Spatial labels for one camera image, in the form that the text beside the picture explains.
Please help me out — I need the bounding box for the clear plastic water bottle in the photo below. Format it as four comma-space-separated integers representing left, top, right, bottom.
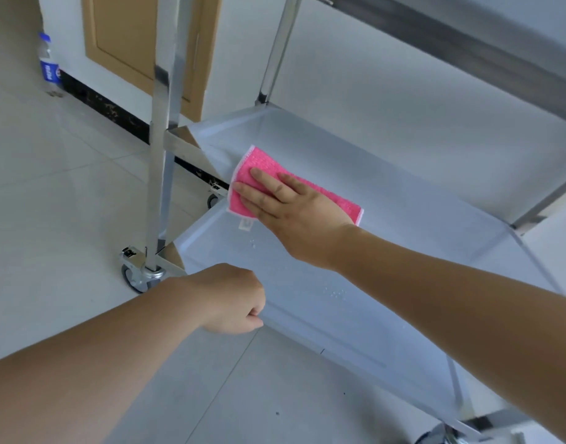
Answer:
37, 32, 65, 99

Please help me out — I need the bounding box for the tan wooden door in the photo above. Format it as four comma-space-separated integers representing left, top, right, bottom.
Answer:
81, 0, 223, 123

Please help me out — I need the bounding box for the pink cleaning cloth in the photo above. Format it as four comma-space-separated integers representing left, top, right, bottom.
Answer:
226, 144, 364, 232

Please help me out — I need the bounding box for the stainless steel cart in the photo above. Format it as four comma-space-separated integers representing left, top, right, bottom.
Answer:
118, 0, 566, 444

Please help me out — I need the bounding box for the person's left hand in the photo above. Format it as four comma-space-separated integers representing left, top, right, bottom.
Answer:
185, 263, 267, 335

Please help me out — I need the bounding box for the person's left forearm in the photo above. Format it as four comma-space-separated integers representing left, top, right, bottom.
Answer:
0, 273, 205, 444

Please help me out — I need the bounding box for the black speckled baseboard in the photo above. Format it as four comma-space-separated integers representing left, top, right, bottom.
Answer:
60, 70, 231, 192

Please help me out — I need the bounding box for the person's right hand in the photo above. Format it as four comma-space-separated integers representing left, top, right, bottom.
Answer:
232, 168, 358, 273

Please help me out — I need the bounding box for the person's right forearm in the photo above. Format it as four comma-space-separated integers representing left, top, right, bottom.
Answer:
330, 224, 566, 444

